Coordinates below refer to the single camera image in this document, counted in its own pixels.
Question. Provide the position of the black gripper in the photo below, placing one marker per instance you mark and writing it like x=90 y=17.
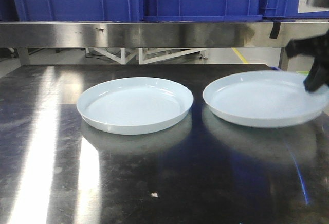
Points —
x=316 y=47

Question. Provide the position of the light blue plate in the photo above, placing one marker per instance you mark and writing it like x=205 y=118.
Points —
x=135 y=105
x=264 y=99

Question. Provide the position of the black tape strip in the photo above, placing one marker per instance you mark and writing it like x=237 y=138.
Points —
x=275 y=30

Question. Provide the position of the steel shelf post right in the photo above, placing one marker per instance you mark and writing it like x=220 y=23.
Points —
x=283 y=60

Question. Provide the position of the steel shelf post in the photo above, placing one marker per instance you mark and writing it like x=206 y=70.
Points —
x=283 y=60
x=23 y=56

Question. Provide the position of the white metal frame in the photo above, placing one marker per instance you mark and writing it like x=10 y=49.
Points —
x=142 y=55

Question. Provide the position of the steel shelf post left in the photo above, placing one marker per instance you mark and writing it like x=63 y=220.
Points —
x=23 y=56

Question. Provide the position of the stainless steel shelf rail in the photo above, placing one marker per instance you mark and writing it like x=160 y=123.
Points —
x=155 y=35

